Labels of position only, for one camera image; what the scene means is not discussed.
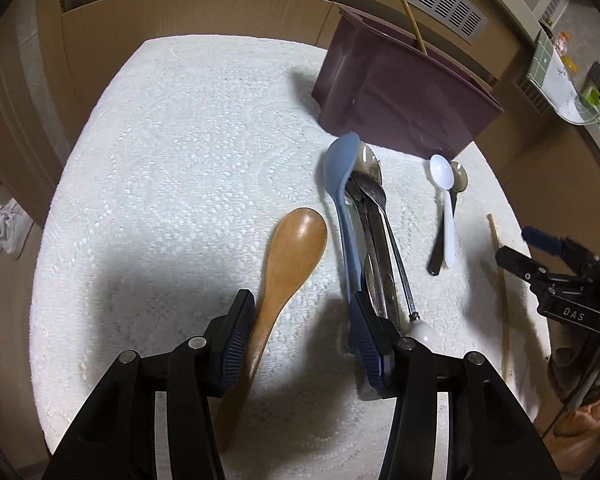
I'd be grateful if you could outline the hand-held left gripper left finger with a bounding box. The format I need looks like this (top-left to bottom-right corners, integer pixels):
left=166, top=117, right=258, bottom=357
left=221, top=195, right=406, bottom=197
left=42, top=289, right=256, bottom=480

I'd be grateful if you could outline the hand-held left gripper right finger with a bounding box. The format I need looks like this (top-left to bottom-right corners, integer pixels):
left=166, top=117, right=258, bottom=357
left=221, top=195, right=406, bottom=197
left=347, top=290, right=563, bottom=480

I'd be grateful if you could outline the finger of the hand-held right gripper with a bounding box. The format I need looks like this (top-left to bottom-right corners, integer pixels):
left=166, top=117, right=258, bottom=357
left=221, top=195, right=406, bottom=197
left=495, top=246, right=553, bottom=288
left=521, top=226, right=600, bottom=267

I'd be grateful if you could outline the wooden chopstick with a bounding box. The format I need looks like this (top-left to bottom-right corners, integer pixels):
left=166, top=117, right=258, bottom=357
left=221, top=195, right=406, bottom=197
left=399, top=0, right=427, bottom=55
left=487, top=213, right=512, bottom=381

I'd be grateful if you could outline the white plastic spoon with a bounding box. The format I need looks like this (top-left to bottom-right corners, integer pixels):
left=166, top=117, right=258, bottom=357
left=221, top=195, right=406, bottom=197
left=429, top=154, right=457, bottom=268

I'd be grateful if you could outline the wooden spoon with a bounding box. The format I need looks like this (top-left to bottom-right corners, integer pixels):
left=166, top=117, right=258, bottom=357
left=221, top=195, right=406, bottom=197
left=212, top=207, right=328, bottom=453

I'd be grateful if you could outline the blue silicone spoon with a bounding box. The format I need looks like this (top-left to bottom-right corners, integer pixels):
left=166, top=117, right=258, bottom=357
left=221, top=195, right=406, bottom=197
left=322, top=132, right=366, bottom=356

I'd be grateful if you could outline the maroon plastic utensil container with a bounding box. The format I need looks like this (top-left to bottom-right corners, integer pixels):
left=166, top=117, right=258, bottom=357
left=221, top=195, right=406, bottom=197
left=311, top=6, right=504, bottom=161

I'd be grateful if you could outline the person's right forearm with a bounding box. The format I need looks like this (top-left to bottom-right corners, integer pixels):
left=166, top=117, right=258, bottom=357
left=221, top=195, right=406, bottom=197
left=547, top=345, right=600, bottom=471

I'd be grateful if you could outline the stainless steel spoon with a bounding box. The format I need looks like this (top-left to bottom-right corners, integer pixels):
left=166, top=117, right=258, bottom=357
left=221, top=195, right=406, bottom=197
left=356, top=141, right=403, bottom=326
left=345, top=175, right=388, bottom=321

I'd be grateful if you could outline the small vent grille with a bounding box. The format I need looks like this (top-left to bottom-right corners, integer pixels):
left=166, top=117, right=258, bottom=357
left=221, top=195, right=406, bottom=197
left=517, top=72, right=551, bottom=113

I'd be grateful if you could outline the green checked table cover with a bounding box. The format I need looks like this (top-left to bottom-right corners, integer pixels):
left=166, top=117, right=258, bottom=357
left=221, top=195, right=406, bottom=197
left=525, top=27, right=600, bottom=126

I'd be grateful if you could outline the orange drink bottle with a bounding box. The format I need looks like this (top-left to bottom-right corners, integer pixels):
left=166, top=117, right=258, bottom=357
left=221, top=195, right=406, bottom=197
left=555, top=30, right=578, bottom=73

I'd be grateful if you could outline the white lace tablecloth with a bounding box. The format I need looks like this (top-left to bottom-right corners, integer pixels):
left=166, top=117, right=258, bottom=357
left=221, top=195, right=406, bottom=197
left=29, top=35, right=553, bottom=480

